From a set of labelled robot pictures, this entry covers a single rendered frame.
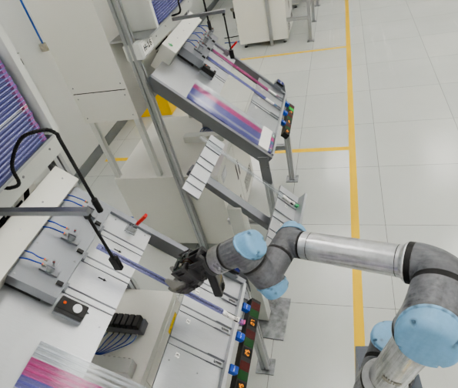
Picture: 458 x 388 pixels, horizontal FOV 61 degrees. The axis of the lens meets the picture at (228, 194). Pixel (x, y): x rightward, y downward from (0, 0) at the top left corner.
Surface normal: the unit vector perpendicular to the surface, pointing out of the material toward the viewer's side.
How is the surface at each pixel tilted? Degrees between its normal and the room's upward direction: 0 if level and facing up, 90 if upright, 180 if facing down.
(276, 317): 0
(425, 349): 83
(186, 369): 43
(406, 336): 83
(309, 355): 0
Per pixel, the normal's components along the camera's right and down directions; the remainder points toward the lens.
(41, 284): 0.51, -0.56
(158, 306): -0.21, -0.75
